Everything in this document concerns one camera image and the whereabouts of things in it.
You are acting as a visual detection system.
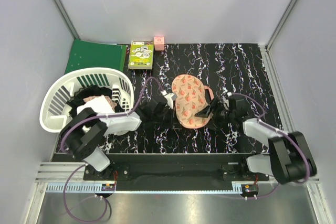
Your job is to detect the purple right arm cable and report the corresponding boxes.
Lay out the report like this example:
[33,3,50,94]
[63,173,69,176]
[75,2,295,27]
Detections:
[217,93,312,200]

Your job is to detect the green card box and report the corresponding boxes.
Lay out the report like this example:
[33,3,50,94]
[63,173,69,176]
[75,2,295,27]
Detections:
[128,41,154,70]

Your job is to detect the white slotted cable duct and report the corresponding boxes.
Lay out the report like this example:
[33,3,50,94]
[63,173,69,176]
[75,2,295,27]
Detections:
[46,183,116,194]

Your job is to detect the pink mesh bra laundry bag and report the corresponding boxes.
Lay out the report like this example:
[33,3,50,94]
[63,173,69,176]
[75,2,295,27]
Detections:
[172,74,214,129]

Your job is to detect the green cutting mat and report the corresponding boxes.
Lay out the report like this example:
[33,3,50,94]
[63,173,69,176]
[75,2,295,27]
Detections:
[65,39,127,74]

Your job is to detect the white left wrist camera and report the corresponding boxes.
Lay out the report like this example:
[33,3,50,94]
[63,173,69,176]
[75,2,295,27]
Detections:
[161,90,177,109]

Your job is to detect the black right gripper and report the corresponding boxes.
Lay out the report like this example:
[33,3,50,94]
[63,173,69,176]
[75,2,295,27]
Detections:
[195,98,235,132]

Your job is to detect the white plastic laundry basket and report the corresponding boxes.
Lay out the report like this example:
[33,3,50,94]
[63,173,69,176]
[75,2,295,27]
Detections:
[39,67,134,133]

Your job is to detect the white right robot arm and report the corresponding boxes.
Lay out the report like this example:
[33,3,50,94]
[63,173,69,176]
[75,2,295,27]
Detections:
[195,93,317,185]

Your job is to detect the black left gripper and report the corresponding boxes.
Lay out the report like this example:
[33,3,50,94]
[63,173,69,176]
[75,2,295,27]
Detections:
[152,106,182,129]

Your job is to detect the black lace bra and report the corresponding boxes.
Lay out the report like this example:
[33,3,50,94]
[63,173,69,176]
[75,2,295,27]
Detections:
[67,85,112,118]

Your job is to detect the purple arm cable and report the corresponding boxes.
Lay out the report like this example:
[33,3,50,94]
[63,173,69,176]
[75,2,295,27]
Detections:
[59,77,169,221]
[217,93,312,200]

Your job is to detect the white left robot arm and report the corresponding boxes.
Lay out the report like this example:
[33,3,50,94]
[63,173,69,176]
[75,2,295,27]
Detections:
[60,95,176,180]

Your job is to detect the small pink box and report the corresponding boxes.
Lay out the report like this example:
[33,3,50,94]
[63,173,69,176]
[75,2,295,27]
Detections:
[154,36,165,51]

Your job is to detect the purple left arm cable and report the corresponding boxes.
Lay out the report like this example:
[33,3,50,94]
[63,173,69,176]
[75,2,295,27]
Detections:
[59,77,169,221]

